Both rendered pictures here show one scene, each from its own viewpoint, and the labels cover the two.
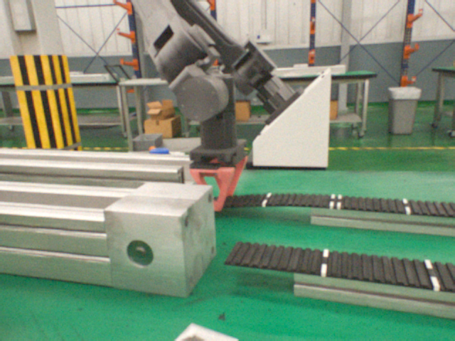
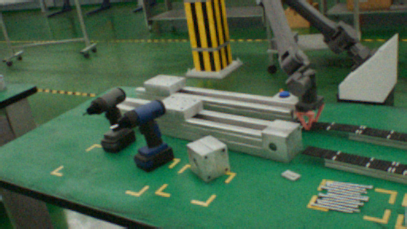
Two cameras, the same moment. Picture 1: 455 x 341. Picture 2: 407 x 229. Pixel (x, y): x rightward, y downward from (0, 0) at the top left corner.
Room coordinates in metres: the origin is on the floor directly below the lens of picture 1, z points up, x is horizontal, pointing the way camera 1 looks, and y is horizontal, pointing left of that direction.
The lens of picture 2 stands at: (-0.79, -0.23, 1.49)
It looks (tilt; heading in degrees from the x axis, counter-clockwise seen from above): 23 degrees down; 25
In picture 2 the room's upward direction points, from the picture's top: 10 degrees counter-clockwise
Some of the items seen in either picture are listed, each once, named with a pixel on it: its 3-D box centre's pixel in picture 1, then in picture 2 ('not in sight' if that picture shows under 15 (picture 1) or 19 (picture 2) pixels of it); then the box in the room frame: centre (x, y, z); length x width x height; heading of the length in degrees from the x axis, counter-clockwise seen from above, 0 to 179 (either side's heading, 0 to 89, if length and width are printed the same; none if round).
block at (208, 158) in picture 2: not in sight; (211, 157); (0.30, 0.28, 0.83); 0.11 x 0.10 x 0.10; 142
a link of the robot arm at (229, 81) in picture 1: (215, 94); (307, 79); (0.60, 0.02, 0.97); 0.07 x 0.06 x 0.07; 167
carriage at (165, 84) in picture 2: not in sight; (165, 87); (0.81, 0.69, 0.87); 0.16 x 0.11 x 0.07; 73
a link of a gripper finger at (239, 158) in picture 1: (223, 174); (312, 112); (0.62, 0.01, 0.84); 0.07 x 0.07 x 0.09; 72
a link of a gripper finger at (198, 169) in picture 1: (217, 180); (308, 115); (0.59, 0.02, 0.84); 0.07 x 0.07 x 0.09; 72
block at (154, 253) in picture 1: (169, 229); (283, 139); (0.44, 0.08, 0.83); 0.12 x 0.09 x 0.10; 163
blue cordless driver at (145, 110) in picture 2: not in sight; (142, 138); (0.29, 0.52, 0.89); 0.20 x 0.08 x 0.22; 152
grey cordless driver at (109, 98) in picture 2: not in sight; (108, 123); (0.40, 0.72, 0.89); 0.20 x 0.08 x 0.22; 169
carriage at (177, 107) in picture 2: not in sight; (178, 110); (0.56, 0.51, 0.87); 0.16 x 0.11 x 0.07; 73
